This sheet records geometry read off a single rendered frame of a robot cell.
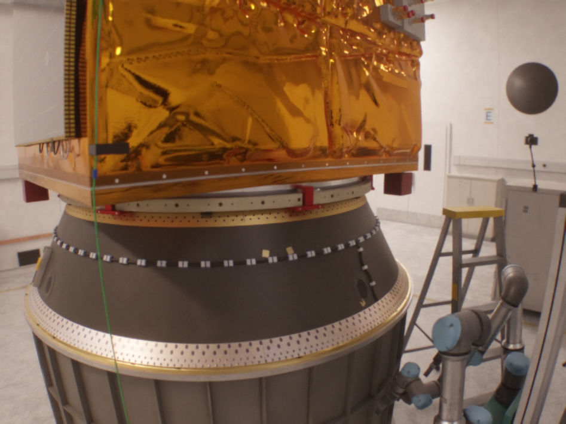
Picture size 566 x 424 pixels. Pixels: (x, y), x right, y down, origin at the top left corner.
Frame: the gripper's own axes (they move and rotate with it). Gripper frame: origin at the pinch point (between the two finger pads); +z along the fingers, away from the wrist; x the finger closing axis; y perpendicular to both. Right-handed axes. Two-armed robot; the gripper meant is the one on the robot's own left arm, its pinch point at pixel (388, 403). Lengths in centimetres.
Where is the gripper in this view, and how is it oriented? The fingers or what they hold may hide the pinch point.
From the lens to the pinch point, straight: 190.1
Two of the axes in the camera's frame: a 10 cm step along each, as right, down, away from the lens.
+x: -8.3, 2.3, -5.1
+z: -1.2, 8.2, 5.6
